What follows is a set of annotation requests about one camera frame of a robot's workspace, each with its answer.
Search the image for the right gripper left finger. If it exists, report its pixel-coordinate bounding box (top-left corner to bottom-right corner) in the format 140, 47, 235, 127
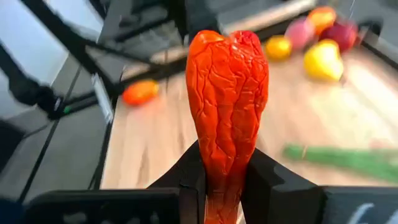
149, 139, 208, 224

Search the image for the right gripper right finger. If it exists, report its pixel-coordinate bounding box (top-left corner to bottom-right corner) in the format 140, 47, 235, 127
241, 147, 324, 224

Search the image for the green long beans bunch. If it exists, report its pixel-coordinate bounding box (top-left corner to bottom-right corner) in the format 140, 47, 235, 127
282, 143, 398, 183

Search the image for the red wrinkled pepper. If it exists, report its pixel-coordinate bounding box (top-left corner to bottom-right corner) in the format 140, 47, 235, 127
185, 29, 270, 224

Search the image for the red orange mango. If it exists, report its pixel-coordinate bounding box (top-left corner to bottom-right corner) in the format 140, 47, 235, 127
122, 79, 160, 106

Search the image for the yellow pear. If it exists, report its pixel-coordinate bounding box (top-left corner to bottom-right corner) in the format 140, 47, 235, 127
303, 39, 345, 82

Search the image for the yellow lemon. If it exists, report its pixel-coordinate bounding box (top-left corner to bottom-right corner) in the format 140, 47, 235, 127
264, 35, 293, 62

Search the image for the orange fruit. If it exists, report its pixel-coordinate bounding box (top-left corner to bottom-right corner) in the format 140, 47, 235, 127
307, 6, 337, 34

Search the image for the pink peach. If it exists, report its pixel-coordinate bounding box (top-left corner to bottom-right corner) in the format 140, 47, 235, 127
284, 17, 317, 50

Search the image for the red apple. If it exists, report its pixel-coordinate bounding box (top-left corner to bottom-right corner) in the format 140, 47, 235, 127
320, 20, 358, 52

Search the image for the black aluminium table frame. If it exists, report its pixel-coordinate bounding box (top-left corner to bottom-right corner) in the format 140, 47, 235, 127
18, 0, 398, 190

